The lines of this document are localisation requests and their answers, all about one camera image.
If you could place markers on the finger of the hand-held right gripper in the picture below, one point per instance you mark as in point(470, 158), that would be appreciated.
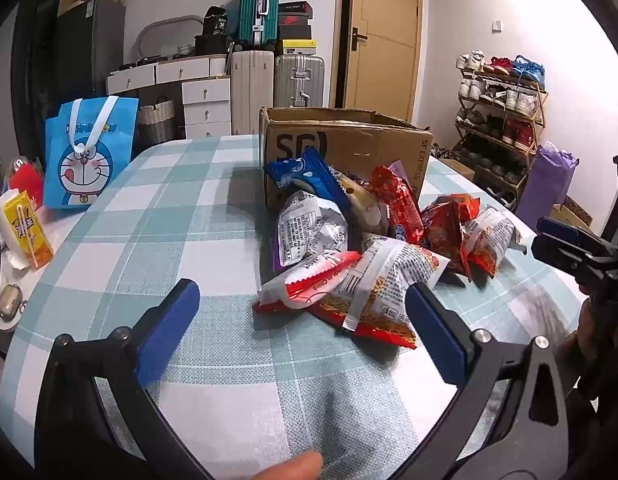
point(559, 227)
point(551, 252)

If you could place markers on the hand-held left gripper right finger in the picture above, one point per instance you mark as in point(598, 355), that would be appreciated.
point(434, 330)

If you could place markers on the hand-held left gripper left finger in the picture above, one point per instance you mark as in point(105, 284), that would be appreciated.
point(171, 325)

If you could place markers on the orange and white snack packet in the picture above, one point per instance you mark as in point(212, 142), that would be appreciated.
point(489, 240)

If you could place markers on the orange noodle snack packet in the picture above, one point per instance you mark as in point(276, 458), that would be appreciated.
point(384, 280)

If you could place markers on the red chip packet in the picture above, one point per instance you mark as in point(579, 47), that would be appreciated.
point(444, 230)

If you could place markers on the red cookie packet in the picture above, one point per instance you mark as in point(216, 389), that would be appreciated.
point(396, 205)

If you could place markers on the white and red snack packet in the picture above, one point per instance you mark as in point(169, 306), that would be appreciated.
point(309, 280)

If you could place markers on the yellow cake packet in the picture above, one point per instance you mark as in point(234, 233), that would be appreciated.
point(361, 200)

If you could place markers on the white silver snack packet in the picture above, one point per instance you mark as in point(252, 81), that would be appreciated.
point(309, 225)

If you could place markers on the cardboard box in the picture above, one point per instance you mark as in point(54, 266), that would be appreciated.
point(349, 145)

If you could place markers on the blue cookie packet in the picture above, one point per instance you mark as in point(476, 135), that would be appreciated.
point(309, 167)

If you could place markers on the person's right hand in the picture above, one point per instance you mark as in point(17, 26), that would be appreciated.
point(574, 355)

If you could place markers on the person's left hand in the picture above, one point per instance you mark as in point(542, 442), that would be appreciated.
point(289, 467)

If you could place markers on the printed cardboard carton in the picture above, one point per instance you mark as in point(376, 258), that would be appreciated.
point(576, 212)

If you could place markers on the purple bag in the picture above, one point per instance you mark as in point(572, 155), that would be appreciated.
point(546, 180)

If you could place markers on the small brown cardboard carton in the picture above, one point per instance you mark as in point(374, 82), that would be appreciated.
point(456, 169)

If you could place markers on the wooden shoe rack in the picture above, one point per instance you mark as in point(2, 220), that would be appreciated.
point(536, 110)

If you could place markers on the rows of racked shoes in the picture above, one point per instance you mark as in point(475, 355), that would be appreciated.
point(499, 100)

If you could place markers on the grey earbud case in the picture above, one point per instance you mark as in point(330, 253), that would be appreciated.
point(11, 302)

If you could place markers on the yellow drink carton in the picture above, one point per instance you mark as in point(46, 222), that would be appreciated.
point(24, 230)

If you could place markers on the wicker basket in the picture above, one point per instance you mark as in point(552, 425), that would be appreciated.
point(156, 122)

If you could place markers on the red cartoon pouch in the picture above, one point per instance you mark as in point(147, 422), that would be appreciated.
point(26, 177)

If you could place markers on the blue cartoon tote bag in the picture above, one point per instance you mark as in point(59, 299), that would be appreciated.
point(104, 125)

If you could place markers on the white drawer cabinet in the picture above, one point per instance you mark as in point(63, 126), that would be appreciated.
point(206, 105)

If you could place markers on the white suitcase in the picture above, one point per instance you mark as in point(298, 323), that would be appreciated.
point(251, 90)

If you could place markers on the long white dresser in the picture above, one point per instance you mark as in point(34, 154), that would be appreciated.
point(179, 70)

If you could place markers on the wooden door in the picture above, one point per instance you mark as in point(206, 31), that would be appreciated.
point(384, 35)

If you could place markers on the silver suitcase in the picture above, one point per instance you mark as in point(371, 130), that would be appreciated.
point(299, 77)

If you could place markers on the black storage box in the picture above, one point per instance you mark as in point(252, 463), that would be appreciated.
point(211, 45)

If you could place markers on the dark grey refrigerator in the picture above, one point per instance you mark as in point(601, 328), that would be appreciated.
point(89, 50)

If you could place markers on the yellow and black box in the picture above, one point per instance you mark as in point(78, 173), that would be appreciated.
point(298, 46)

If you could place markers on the black bag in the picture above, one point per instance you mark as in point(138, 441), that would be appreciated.
point(215, 20)

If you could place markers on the teal suitcase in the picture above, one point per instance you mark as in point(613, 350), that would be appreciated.
point(251, 10)

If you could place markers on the black and red shoebox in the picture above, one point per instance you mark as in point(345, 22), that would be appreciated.
point(295, 21)

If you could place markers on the white oval frame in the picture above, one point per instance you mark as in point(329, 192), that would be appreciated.
point(144, 35)

